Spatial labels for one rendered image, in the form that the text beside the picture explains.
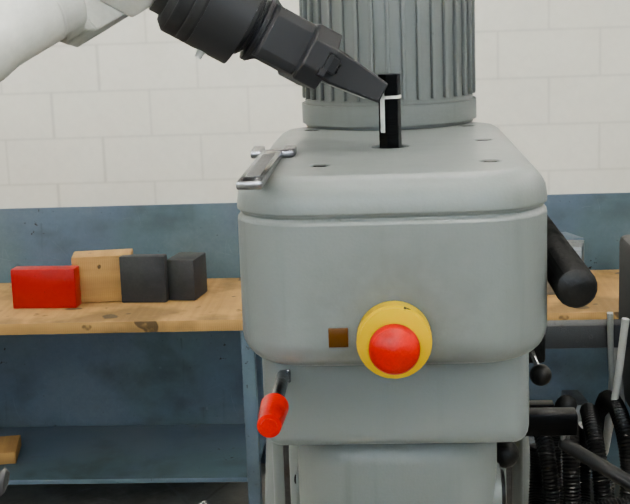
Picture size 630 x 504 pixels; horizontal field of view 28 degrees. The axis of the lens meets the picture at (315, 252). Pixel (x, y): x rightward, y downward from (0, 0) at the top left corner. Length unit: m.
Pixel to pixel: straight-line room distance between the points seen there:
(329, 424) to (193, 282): 3.95
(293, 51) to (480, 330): 0.31
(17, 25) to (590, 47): 4.53
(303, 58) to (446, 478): 0.41
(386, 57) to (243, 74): 4.10
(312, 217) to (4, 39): 0.29
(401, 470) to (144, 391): 4.60
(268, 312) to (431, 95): 0.43
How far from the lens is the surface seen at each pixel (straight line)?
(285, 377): 1.11
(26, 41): 1.08
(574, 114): 5.48
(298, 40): 1.14
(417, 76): 1.36
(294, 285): 1.01
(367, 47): 1.36
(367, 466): 1.19
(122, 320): 4.85
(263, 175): 0.97
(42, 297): 5.14
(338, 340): 1.02
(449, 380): 1.13
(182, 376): 5.71
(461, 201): 1.00
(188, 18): 1.14
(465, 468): 1.20
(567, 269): 1.05
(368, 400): 1.13
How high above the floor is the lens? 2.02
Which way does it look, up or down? 11 degrees down
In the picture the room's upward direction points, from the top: 2 degrees counter-clockwise
